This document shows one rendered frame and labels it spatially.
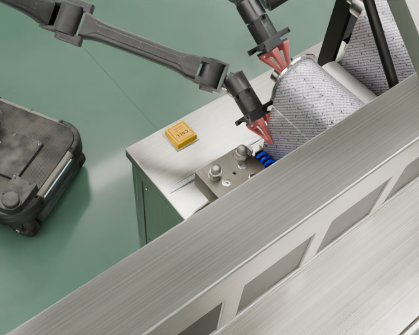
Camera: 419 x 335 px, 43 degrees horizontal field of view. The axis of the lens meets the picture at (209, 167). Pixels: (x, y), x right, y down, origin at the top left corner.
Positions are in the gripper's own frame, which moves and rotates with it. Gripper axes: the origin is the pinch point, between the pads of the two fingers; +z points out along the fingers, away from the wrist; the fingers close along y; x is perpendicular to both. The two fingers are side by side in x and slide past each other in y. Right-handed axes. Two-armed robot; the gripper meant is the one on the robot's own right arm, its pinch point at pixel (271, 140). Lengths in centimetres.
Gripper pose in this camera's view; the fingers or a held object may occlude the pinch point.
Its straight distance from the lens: 140.8
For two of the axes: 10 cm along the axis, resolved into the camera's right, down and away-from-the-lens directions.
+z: 5.2, 8.6, 0.3
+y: -7.8, 4.9, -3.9
